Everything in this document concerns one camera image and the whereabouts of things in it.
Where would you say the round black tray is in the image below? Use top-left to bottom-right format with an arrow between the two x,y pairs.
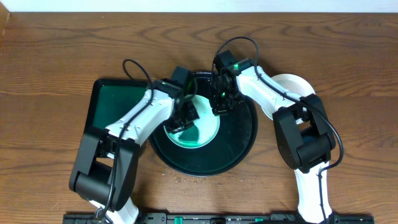
149,72 -> 257,177

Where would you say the pale green plate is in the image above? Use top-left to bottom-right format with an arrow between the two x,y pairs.
164,95 -> 220,149

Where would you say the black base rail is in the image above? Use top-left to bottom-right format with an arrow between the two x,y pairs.
62,212 -> 376,224

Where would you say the dark green rectangular tray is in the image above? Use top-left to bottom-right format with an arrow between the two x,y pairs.
85,78 -> 147,129

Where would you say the white plate with green streak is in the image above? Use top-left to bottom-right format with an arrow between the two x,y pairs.
261,73 -> 315,120

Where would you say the green scrubbing sponge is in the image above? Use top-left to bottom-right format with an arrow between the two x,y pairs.
167,125 -> 200,148

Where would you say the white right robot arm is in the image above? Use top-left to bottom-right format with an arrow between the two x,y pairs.
211,59 -> 342,223

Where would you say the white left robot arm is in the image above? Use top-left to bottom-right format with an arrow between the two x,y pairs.
69,78 -> 198,223

